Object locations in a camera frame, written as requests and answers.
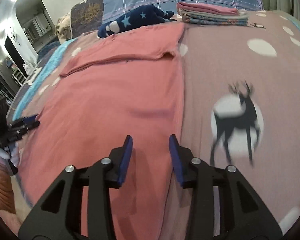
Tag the orange sleeve left forearm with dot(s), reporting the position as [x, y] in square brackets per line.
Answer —
[6, 191]

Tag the pink polka dot duvet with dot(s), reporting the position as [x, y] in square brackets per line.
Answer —
[242, 107]

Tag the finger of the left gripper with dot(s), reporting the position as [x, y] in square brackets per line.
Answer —
[27, 127]
[27, 119]

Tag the pink children's shirt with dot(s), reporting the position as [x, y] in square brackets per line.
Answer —
[104, 90]

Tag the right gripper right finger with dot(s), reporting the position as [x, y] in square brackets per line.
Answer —
[224, 205]

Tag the dark tree print pillow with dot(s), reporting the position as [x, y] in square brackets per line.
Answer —
[86, 16]

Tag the dark teal blanket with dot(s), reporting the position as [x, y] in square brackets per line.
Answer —
[47, 48]

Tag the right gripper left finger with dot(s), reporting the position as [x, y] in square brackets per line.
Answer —
[77, 204]

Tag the stack of folded patterned clothes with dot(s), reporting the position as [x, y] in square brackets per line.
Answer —
[204, 18]

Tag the navy star plush garment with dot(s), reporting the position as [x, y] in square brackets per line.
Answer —
[141, 16]

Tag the pink folded garment on stack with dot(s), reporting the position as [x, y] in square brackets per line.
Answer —
[207, 8]

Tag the left hand white glove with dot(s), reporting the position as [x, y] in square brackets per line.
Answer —
[7, 154]

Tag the beige crumpled clothes pile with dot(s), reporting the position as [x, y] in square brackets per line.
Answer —
[63, 28]

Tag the white shelf rack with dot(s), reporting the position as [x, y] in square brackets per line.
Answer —
[18, 76]

